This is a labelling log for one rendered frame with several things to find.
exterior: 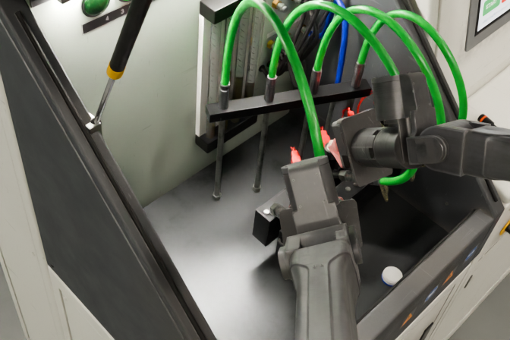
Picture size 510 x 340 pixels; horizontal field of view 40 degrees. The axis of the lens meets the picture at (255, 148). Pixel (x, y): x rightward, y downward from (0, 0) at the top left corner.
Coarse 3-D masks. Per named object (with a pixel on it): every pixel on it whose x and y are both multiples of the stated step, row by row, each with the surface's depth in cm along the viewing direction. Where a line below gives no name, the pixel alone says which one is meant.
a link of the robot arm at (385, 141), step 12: (396, 120) 91; (408, 120) 91; (384, 132) 94; (396, 132) 91; (408, 132) 91; (384, 144) 93; (396, 144) 91; (384, 156) 93; (396, 156) 91; (408, 168) 91
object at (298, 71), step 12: (252, 0) 100; (240, 12) 107; (264, 12) 97; (276, 24) 94; (228, 36) 114; (288, 36) 93; (228, 48) 116; (288, 48) 92; (228, 60) 119; (228, 72) 122; (300, 72) 91; (228, 84) 124; (300, 84) 91; (312, 108) 90; (312, 120) 90; (312, 132) 90
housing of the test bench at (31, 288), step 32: (0, 96) 106; (0, 128) 115; (0, 160) 125; (0, 192) 137; (0, 224) 151; (32, 224) 130; (0, 256) 169; (32, 256) 144; (32, 288) 161; (32, 320) 181
